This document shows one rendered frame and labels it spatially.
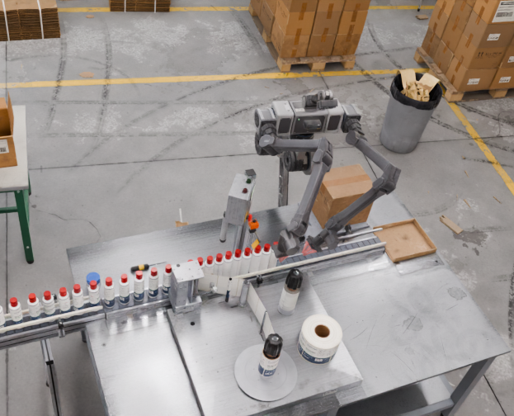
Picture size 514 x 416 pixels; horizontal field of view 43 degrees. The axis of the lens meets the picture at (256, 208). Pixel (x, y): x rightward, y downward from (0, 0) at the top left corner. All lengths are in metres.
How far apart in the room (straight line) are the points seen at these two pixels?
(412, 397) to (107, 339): 1.88
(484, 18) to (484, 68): 0.56
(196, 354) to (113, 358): 0.40
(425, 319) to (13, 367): 2.45
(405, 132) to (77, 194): 2.83
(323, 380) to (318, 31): 4.11
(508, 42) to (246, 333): 4.39
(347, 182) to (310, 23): 2.92
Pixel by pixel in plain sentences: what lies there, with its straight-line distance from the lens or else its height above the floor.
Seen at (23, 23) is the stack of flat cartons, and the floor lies 0.17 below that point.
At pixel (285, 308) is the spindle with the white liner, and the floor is 0.94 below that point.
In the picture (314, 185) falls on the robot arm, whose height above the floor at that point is 1.55.
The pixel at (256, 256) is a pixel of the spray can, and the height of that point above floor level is 1.04.
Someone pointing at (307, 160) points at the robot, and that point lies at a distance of 3.88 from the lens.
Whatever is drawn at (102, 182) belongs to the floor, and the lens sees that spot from 5.31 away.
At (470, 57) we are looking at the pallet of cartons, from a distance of 6.73.
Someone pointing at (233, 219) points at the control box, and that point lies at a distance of 3.24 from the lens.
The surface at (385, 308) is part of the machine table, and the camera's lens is 3.72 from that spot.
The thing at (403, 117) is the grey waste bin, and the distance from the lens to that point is 5.82.
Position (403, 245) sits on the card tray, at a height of 0.83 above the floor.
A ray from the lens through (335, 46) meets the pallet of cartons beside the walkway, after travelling 6.82.
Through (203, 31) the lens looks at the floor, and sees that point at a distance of 7.18.
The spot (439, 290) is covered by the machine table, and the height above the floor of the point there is 0.83.
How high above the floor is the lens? 3.66
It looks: 45 degrees down
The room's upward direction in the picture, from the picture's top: 11 degrees clockwise
